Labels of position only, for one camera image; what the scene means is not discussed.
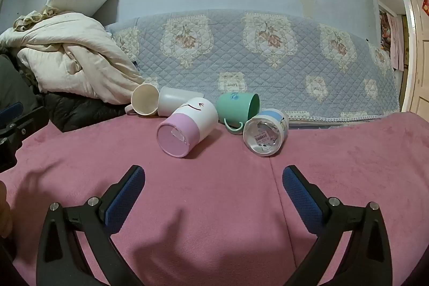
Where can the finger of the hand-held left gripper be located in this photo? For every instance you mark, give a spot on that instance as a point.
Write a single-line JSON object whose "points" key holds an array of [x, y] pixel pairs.
{"points": [[10, 115]]}

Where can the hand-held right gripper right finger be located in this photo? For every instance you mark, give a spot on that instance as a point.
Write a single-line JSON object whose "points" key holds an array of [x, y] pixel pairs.
{"points": [[303, 202]]}

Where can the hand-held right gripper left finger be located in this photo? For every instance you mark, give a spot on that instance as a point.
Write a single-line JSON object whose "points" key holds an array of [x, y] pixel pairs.
{"points": [[124, 202]]}

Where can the pink and white cup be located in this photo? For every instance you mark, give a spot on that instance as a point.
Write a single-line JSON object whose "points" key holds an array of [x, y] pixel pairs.
{"points": [[187, 128]]}

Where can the blue and white labelled cup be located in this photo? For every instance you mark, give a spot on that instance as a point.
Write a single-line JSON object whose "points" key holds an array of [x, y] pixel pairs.
{"points": [[266, 133]]}

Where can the plain white cup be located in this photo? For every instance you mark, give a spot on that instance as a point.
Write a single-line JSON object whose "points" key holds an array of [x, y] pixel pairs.
{"points": [[174, 101]]}

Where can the person's left hand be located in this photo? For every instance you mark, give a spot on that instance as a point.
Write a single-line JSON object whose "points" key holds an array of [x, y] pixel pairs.
{"points": [[5, 212]]}

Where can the black jacket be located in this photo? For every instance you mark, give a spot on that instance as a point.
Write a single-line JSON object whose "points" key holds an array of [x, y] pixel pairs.
{"points": [[80, 111]]}

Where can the pink bed blanket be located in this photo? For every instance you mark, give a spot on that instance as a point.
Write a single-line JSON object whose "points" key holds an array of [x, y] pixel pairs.
{"points": [[214, 222]]}

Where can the cream quilt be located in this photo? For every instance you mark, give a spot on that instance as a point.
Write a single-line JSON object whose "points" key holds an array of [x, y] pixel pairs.
{"points": [[77, 48]]}

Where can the blue floral quilted blanket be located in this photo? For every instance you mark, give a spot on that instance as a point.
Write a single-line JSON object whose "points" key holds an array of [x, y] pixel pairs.
{"points": [[268, 71]]}

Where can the pink hanging cloth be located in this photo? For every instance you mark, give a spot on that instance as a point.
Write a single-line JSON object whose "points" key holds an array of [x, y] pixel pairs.
{"points": [[395, 41]]}

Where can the cream wooden door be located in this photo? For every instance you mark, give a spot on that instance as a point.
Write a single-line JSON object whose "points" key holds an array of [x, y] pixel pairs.
{"points": [[417, 54]]}

